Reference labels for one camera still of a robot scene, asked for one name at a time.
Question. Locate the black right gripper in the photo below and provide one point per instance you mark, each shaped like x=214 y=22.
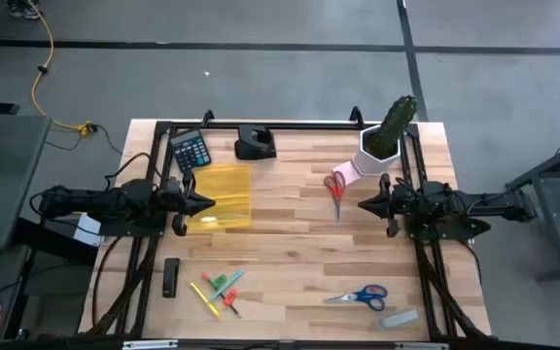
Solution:
x=396 y=204

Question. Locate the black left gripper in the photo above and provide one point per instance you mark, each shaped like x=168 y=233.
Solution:
x=175 y=204

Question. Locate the white rectangular eraser block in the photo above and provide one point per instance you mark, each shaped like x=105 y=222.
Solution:
x=345 y=174

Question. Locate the teal pen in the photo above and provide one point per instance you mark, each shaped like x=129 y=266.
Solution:
x=226 y=286

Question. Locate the orange eraser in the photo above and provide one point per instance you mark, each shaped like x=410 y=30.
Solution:
x=230 y=296

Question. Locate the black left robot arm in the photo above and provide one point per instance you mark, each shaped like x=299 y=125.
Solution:
x=90 y=201

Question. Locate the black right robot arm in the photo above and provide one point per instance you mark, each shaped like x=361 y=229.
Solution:
x=484 y=204

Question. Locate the yellow transparent pencil case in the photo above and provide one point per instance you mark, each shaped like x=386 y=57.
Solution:
x=221 y=194

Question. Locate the black desk calculator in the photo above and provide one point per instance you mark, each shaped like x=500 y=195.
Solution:
x=190 y=150

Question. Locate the black pen with red cap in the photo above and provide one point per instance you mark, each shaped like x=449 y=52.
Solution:
x=206 y=277

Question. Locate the black stapler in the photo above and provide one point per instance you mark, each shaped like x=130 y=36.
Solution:
x=171 y=277

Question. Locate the black tape dispenser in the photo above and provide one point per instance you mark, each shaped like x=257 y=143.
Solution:
x=255 y=148

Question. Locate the green cactus plant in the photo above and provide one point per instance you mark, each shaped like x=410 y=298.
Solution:
x=396 y=121

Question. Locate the yellow pen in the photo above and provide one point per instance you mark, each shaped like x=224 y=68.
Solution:
x=205 y=300

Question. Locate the white flat box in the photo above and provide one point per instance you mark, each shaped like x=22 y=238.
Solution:
x=88 y=231

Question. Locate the grey stapler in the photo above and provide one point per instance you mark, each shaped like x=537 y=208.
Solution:
x=399 y=319

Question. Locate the grey metal stand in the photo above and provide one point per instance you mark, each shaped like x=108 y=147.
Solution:
x=552 y=214

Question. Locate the grey desk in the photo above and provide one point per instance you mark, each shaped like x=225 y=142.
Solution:
x=8 y=194

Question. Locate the person's shoe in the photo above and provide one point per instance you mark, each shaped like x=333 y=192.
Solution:
x=24 y=9

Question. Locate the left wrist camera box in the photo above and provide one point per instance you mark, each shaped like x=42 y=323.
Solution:
x=174 y=185

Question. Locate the silver metal bracket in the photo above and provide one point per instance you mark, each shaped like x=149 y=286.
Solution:
x=149 y=344
x=421 y=346

